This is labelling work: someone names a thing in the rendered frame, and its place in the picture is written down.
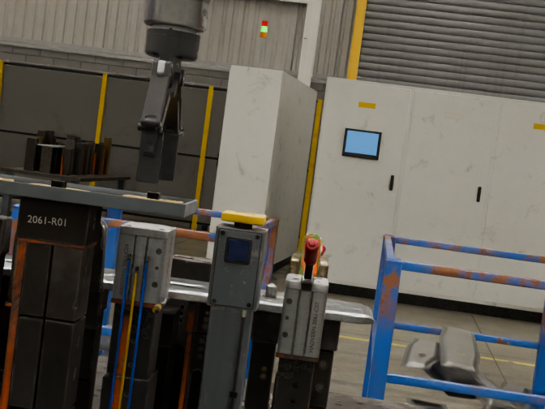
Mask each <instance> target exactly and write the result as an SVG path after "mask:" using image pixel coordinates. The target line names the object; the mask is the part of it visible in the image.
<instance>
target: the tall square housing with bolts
mask: <svg viewBox="0 0 545 409"><path fill-rule="evenodd" d="M176 231H177V228H176V227H174V226H163V225H157V224H151V223H145V222H128V223H125V224H122V225H121V226H120V231H119V241H118V253H117V260H116V266H115V274H114V286H113V293H112V298H111V300H110V302H111V303H114V317H113V324H112V330H111V337H110V345H109V357H108V364H107V370H106V372H107V373H106V374H105V375H104V376H103V378H102V385H101V398H100V405H99V409H153V407H154V400H155V393H156V387H157V374H158V369H156V364H157V352H158V345H159V338H160V332H161V319H162V313H163V307H161V310H160V311H159V312H158V313H154V312H152V308H153V307H154V306H155V305H156V304H158V303H163V299H164V298H165V297H169V296H168V294H169V287H170V275H171V268H172V261H173V254H174V242H175V235H176Z"/></svg>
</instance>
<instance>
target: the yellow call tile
mask: <svg viewBox="0 0 545 409"><path fill-rule="evenodd" d="M266 219H267V216H266V215H263V214H256V213H244V212H239V211H232V210H226V211H224V212H222V214H221V220H222V221H227V222H234V227H238V228H244V229H252V225H257V226H263V225H264V223H265V222H266Z"/></svg>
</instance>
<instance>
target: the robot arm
mask: <svg viewBox="0 0 545 409"><path fill-rule="evenodd" d="M209 3H210V0H146V3H145V10H144V23H145V24H147V25H148V26H151V27H152V28H148V31H147V38H146V45H145V53H146V55H148V56H152V57H155V58H159V60H156V59H154V60H153V62H152V74H151V79H150V82H149V86H148V93H147V96H146V101H145V104H144V111H143V115H142V119H141V120H140V123H138V126H137V130H138V131H142V133H141V140H140V147H139V160H138V166H137V174H136V181H140V182H146V183H158V180H159V179H160V180H166V181H174V175H175V168H176V161H177V155H178V142H179V136H184V130H182V100H183V84H184V76H185V74H186V72H185V70H183V69H181V68H182V66H181V63H182V61H185V62H194V61H196V60H197V58H198V53H199V46H200V36H199V35H196V33H201V32H205V31H206V21H207V18H208V17H207V15H208V8H209Z"/></svg>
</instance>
